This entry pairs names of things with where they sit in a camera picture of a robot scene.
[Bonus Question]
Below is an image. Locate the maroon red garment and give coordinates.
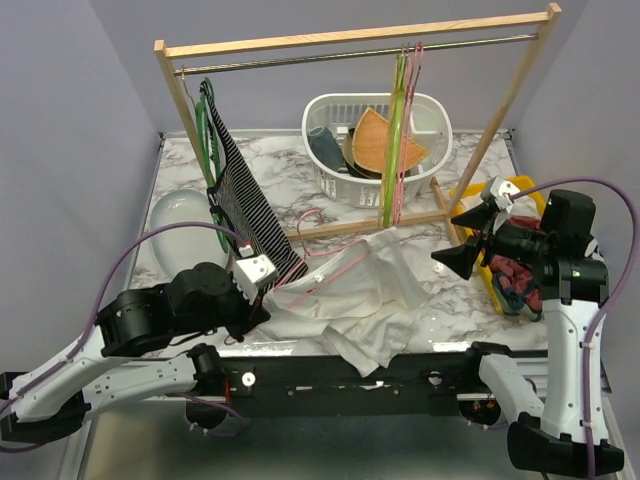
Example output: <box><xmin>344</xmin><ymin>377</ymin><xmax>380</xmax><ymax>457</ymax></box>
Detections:
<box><xmin>474</xmin><ymin>205</ymin><xmax>549</xmax><ymax>321</ymax></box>

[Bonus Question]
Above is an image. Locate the purple cable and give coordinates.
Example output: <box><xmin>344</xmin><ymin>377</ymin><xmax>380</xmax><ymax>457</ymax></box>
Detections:
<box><xmin>504</xmin><ymin>178</ymin><xmax>636</xmax><ymax>480</ymax></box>
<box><xmin>0</xmin><ymin>222</ymin><xmax>254</xmax><ymax>454</ymax></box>

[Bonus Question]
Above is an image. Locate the striped black tank top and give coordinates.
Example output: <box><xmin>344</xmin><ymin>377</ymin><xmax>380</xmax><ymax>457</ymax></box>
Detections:
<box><xmin>199</xmin><ymin>79</ymin><xmax>308</xmax><ymax>281</ymax></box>

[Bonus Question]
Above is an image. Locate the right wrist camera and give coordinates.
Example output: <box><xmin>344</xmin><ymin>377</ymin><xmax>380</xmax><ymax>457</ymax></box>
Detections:
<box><xmin>480</xmin><ymin>176</ymin><xmax>520</xmax><ymax>213</ymax></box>

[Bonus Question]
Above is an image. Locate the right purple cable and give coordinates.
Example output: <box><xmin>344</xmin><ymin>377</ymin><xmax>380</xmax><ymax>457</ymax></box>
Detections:
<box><xmin>504</xmin><ymin>178</ymin><xmax>636</xmax><ymax>480</ymax></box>

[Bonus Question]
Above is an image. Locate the pink hanger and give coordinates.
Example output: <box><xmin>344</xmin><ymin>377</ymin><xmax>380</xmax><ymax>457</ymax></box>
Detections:
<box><xmin>392</xmin><ymin>41</ymin><xmax>424</xmax><ymax>224</ymax></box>
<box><xmin>271</xmin><ymin>209</ymin><xmax>377</xmax><ymax>307</ymax></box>

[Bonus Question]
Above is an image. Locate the dark teal cup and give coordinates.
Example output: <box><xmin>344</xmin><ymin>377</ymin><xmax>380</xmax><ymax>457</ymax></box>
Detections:
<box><xmin>307</xmin><ymin>126</ymin><xmax>345</xmax><ymax>171</ymax></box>

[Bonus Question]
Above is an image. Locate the wooden clothes rack frame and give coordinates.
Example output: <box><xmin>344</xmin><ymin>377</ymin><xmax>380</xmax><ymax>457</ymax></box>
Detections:
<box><xmin>154</xmin><ymin>2</ymin><xmax>562</xmax><ymax>245</ymax></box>

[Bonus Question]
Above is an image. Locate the white oval plate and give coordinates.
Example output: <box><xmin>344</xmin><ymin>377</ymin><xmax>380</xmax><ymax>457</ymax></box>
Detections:
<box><xmin>150</xmin><ymin>189</ymin><xmax>230</xmax><ymax>279</ymax></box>

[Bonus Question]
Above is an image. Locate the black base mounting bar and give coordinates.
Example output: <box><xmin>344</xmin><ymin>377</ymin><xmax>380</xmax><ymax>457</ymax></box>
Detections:
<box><xmin>164</xmin><ymin>349</ymin><xmax>501</xmax><ymax>419</ymax></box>

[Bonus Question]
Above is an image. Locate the dark bowl in basket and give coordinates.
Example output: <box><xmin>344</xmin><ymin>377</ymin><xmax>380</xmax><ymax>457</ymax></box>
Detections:
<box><xmin>341</xmin><ymin>128</ymin><xmax>382</xmax><ymax>180</ymax></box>

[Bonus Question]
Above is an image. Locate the dark green hanger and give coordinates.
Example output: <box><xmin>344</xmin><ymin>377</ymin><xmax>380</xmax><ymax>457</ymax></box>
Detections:
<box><xmin>195</xmin><ymin>86</ymin><xmax>229</xmax><ymax>254</ymax></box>

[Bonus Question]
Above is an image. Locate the yellow plastic bin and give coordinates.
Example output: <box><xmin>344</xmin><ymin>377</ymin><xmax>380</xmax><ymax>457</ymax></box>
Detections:
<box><xmin>453</xmin><ymin>175</ymin><xmax>546</xmax><ymax>315</ymax></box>

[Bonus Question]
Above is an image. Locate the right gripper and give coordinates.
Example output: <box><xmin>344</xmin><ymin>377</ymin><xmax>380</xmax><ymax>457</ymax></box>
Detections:
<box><xmin>432</xmin><ymin>199</ymin><xmax>553</xmax><ymax>279</ymax></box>

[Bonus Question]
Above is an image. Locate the metal hanging rod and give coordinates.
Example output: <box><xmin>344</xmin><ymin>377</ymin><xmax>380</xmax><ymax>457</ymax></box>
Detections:
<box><xmin>174</xmin><ymin>33</ymin><xmax>538</xmax><ymax>77</ymax></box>

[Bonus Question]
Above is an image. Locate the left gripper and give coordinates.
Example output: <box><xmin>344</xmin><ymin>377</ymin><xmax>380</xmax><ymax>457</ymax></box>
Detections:
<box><xmin>176</xmin><ymin>271</ymin><xmax>273</xmax><ymax>343</ymax></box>

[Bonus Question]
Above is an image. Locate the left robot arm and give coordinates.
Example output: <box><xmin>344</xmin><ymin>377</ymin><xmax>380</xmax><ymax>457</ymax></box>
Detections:
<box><xmin>1</xmin><ymin>256</ymin><xmax>277</xmax><ymax>452</ymax></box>

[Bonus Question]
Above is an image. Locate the white plastic laundry basket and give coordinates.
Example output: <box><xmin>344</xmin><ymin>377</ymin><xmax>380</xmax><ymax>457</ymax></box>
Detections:
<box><xmin>302</xmin><ymin>93</ymin><xmax>453</xmax><ymax>208</ymax></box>

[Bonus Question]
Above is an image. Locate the white tank top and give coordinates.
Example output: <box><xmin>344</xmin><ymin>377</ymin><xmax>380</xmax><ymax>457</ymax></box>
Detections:
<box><xmin>260</xmin><ymin>227</ymin><xmax>429</xmax><ymax>377</ymax></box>

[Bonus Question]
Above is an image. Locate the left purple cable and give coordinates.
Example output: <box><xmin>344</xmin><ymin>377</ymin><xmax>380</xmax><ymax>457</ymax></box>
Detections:
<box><xmin>0</xmin><ymin>222</ymin><xmax>254</xmax><ymax>454</ymax></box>

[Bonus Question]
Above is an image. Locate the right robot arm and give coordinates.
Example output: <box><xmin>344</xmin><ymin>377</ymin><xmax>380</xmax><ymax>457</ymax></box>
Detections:
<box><xmin>432</xmin><ymin>187</ymin><xmax>625</xmax><ymax>479</ymax></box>

